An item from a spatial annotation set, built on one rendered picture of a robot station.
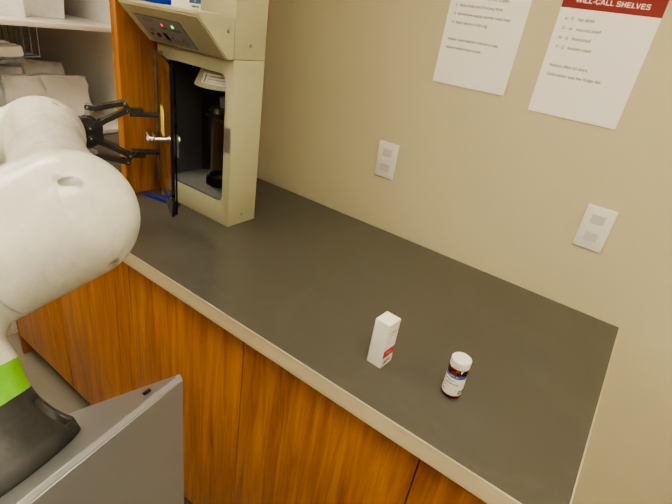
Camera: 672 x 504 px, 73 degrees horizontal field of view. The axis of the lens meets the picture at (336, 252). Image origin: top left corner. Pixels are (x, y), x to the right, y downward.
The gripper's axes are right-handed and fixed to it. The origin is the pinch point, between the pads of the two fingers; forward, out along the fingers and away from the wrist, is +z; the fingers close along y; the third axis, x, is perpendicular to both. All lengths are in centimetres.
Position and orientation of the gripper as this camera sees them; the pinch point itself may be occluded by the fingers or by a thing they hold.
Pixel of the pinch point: (149, 133)
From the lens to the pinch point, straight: 135.2
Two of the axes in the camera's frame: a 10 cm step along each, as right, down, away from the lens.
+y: 1.5, -8.8, -4.6
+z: 8.9, -0.8, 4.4
